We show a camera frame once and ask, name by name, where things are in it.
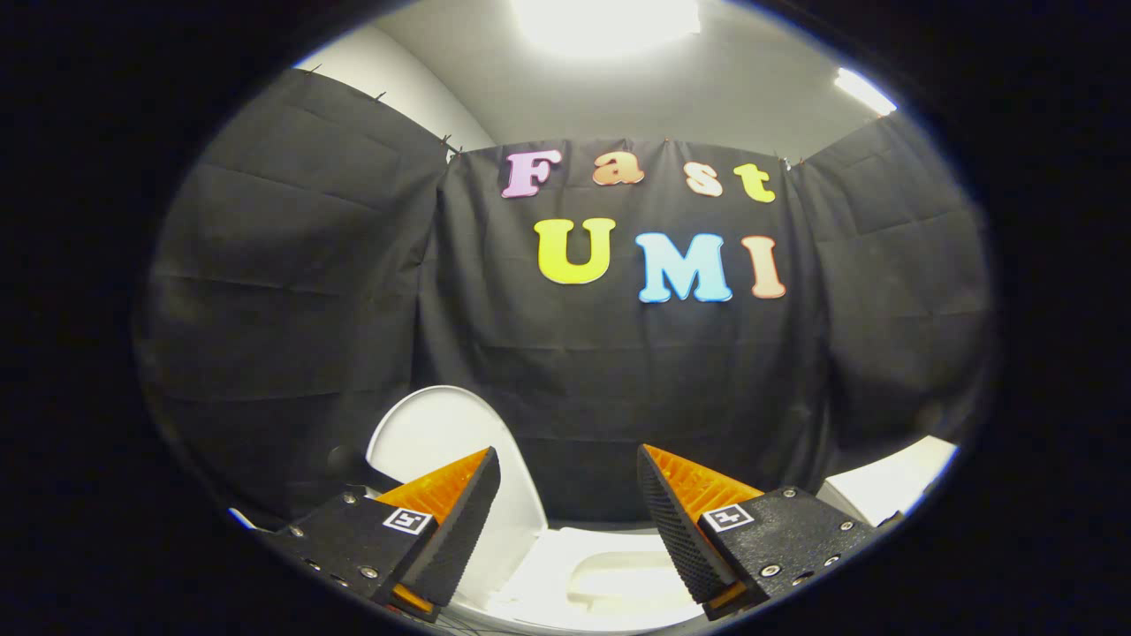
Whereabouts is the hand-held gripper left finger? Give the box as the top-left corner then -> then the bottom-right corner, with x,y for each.
256,446 -> 502,625

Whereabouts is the white drawer cabinet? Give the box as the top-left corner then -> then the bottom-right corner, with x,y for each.
817,435 -> 960,529

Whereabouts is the large round ceiling light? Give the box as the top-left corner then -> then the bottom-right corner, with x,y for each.
510,0 -> 702,56

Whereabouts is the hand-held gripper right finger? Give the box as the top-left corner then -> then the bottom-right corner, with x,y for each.
636,443 -> 885,622

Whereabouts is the black backdrop cloth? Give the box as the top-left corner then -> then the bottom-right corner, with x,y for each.
133,66 -> 996,533

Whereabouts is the small rectangular ceiling light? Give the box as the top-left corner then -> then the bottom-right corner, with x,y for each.
833,67 -> 899,117

